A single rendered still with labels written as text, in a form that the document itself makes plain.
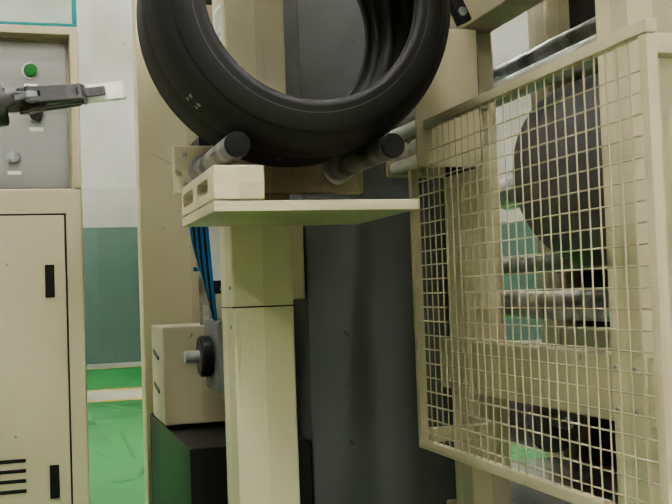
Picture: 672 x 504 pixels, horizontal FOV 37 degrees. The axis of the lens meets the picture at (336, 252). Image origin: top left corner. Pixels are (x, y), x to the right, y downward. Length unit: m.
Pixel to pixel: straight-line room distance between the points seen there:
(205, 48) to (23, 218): 0.78
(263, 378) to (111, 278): 8.62
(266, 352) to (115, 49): 9.04
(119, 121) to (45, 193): 8.50
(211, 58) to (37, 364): 0.91
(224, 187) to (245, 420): 0.58
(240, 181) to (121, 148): 9.10
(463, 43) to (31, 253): 1.05
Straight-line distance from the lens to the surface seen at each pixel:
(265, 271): 2.09
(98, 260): 10.66
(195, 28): 1.73
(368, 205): 1.77
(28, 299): 2.34
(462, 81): 2.20
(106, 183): 10.73
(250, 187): 1.71
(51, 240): 2.34
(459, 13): 2.24
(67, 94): 1.76
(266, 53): 2.15
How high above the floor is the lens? 0.64
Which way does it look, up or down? 2 degrees up
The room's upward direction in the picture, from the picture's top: 2 degrees counter-clockwise
